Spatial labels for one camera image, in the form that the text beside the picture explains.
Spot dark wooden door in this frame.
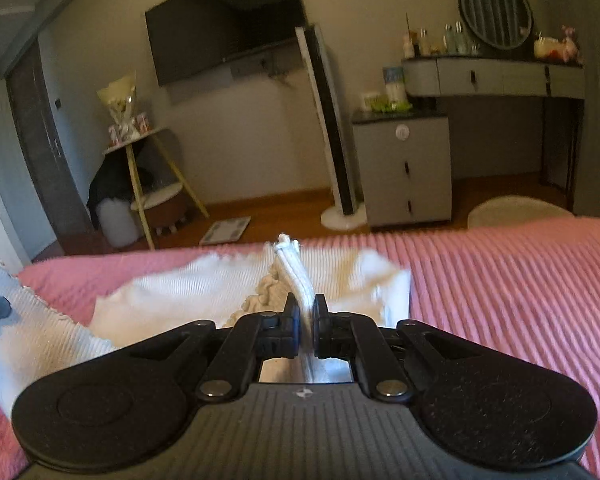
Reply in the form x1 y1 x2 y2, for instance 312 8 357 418
4 42 95 243

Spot round side table yellow legs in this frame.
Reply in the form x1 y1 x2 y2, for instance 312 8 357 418
101 126 212 252

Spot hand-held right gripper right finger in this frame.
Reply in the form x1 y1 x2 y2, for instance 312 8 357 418
311 292 477 403

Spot black wall television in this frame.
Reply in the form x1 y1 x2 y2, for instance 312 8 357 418
144 0 309 87

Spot plush toys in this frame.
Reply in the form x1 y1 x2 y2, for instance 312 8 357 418
533 24 582 65

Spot round vanity mirror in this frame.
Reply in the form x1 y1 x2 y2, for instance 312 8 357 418
457 0 535 52

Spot row of cosmetic bottles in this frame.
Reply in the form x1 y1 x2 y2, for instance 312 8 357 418
402 11 482 59

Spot cream flower bouquet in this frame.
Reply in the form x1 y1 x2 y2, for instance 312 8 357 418
96 74 140 128

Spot white round stool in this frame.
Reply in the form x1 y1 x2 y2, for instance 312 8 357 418
466 194 577 232

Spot bathroom scale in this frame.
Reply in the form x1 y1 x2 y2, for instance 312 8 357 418
199 215 253 247

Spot brown footstool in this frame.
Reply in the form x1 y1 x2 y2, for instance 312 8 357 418
144 191 192 237

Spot blue wipes pack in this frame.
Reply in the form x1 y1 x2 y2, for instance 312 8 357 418
381 65 409 107

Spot white ribbed knit sweater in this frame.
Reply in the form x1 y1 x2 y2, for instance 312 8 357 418
0 232 414 413

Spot black cloth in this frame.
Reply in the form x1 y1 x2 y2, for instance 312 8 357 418
86 151 157 228

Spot grey vanity desk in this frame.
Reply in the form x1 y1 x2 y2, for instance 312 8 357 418
400 54 587 188

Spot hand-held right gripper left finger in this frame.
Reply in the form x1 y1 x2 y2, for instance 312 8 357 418
130 292 302 402

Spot white round bin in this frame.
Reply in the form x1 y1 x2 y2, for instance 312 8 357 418
99 198 142 249

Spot pink ribbed bedspread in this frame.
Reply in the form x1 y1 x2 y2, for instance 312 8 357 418
0 216 600 480

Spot white tower fan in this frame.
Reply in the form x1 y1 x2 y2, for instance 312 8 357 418
294 23 369 229

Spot grey drawer cabinet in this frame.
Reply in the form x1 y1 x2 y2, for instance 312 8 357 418
351 111 454 229

